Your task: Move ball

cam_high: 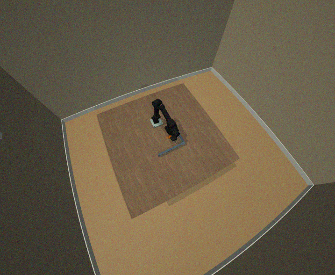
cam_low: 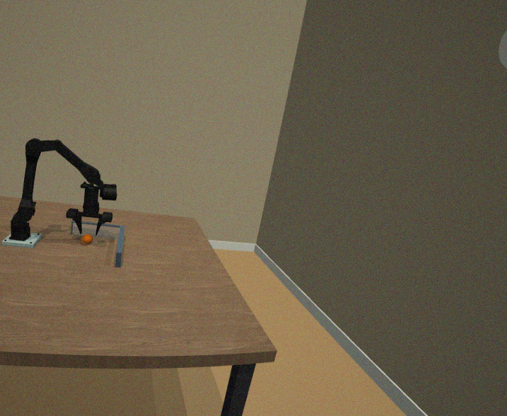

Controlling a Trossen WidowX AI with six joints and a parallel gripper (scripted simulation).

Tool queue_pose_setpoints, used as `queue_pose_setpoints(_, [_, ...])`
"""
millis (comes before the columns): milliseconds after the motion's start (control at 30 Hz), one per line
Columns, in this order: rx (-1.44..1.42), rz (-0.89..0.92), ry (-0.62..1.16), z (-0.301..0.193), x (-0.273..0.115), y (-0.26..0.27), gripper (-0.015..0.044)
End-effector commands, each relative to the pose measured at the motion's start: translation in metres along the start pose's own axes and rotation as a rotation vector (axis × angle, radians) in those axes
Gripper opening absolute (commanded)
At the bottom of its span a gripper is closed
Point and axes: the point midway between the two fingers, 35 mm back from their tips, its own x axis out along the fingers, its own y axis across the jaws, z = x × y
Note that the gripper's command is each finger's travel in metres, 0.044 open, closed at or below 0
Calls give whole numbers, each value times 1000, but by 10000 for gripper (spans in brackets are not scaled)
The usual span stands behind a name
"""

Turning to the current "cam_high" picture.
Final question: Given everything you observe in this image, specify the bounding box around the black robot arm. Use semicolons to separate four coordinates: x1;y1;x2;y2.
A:
151;99;180;137

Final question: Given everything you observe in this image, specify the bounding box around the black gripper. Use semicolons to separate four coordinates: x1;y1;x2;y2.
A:
164;126;177;141

